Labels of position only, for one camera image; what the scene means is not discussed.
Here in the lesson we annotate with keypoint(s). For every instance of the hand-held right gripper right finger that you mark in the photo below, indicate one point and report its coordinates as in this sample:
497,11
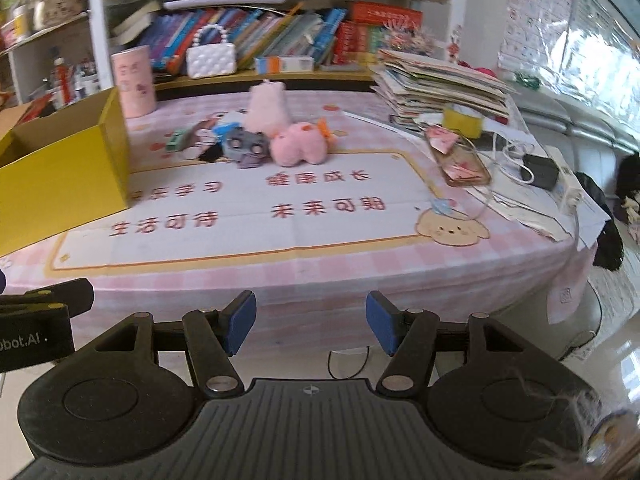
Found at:
382,325

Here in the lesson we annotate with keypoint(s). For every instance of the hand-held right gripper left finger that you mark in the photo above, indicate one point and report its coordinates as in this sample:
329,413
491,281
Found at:
239,325

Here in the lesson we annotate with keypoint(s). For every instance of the yellow cardboard box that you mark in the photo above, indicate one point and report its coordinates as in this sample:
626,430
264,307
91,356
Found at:
60,185

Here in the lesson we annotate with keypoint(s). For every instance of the pink plush toy orange bow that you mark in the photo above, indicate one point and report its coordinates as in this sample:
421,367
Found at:
295,145

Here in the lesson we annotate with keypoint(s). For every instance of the pale pink plush toy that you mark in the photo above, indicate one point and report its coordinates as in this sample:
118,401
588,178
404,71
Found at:
267,107

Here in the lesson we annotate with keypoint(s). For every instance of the pink printed table mat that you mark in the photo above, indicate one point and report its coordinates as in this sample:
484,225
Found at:
300,230

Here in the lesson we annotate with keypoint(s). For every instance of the small black item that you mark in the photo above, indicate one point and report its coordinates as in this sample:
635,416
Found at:
212,153

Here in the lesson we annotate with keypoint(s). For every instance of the grey toy car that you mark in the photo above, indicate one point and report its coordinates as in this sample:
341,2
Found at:
245,147

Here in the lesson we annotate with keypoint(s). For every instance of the loose white papers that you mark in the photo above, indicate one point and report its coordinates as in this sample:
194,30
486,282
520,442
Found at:
530,210

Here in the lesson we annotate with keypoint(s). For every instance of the small green toy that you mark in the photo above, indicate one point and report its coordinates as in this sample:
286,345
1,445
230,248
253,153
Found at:
177,141

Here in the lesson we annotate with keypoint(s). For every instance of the pink folded paper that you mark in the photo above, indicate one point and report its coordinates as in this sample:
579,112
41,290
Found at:
440,139

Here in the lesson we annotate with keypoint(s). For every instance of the black charger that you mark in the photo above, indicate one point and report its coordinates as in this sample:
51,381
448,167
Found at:
540,172

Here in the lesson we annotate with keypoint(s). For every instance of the white power strip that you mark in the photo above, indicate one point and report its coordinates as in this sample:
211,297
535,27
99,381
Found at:
567,185

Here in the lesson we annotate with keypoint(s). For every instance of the black cloth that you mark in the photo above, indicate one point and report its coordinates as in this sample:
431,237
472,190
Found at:
607,240

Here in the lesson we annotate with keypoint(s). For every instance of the stack of books and papers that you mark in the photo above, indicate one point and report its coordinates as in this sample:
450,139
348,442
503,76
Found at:
440,85

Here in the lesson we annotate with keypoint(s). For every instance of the pen holder with pens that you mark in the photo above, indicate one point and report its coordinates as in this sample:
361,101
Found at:
75,82

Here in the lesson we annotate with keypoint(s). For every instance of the pink cylindrical container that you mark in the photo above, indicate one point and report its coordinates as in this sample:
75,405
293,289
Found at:
132,82

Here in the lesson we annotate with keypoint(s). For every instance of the orange white small box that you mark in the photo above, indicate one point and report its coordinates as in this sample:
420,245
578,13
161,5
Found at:
285,64

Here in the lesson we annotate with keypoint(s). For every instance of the white desk shelf unit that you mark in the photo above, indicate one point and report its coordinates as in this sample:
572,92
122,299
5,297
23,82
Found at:
35,60

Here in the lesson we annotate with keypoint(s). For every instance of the red boxed book set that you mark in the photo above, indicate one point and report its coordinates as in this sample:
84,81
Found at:
365,35

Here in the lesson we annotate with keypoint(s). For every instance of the row of colourful books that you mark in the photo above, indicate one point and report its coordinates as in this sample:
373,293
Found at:
270,35

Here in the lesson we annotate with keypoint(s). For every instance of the thick white book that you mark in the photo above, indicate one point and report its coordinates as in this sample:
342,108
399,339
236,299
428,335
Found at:
132,22

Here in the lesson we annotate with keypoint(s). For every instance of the pink chart wall poster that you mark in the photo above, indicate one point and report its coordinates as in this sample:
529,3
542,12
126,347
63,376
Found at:
535,15

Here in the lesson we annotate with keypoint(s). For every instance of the plastic covered wall poster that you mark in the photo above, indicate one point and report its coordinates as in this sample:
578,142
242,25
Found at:
605,45

